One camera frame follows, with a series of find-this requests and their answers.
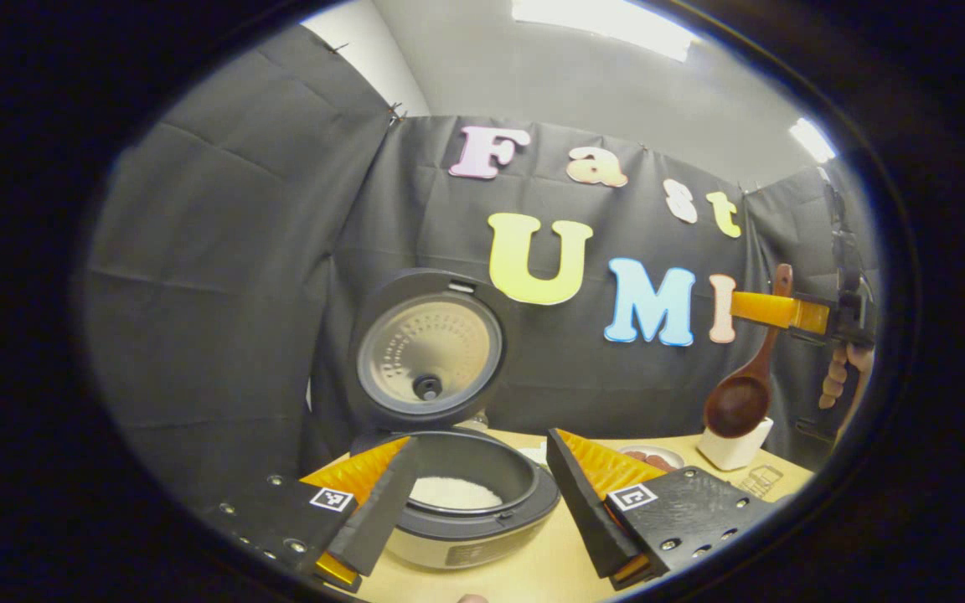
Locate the long ceiling light panel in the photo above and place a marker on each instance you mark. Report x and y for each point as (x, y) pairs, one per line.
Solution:
(608, 25)

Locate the brown wooden spoon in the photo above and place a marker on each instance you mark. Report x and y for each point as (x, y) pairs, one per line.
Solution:
(738, 402)

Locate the small ceiling light panel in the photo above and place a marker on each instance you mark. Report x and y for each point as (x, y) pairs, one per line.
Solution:
(812, 140)

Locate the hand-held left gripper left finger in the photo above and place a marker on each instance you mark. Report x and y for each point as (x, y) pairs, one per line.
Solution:
(378, 511)

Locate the white toaster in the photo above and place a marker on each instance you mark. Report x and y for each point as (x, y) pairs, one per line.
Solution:
(730, 452)

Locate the red meat piece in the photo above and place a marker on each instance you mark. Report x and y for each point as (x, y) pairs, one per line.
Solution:
(635, 456)
(663, 462)

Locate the white round plate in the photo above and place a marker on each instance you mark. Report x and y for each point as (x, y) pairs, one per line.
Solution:
(675, 456)

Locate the grey rice cooker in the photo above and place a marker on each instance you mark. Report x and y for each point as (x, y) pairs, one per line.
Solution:
(432, 352)

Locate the black backdrop cloth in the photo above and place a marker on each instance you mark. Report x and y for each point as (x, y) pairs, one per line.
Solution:
(239, 293)

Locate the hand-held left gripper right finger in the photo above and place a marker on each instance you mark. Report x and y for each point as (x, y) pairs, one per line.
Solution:
(587, 519)

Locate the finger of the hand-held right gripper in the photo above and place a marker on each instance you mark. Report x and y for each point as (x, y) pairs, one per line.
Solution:
(771, 310)

